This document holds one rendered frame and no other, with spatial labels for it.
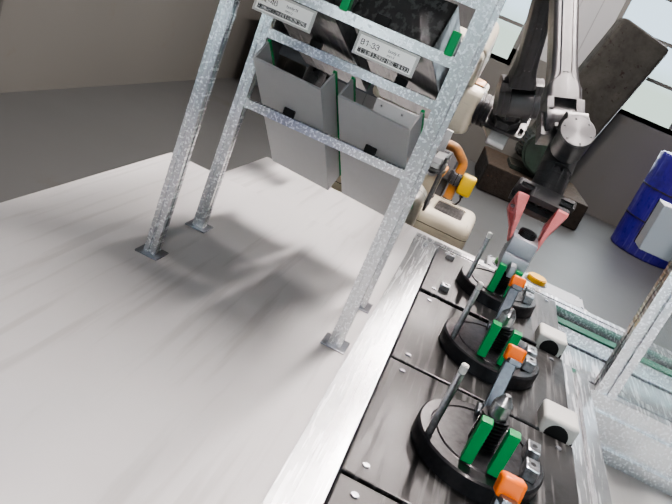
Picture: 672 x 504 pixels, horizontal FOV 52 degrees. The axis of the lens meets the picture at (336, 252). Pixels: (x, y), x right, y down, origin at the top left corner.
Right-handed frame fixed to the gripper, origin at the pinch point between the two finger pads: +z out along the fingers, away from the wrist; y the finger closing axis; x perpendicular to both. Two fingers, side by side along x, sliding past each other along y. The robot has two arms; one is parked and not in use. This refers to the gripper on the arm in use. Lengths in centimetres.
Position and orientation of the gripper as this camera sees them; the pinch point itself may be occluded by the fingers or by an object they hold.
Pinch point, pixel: (523, 241)
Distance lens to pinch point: 117.6
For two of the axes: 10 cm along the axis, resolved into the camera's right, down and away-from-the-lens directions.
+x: -0.5, 3.3, 9.4
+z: -4.5, 8.3, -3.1
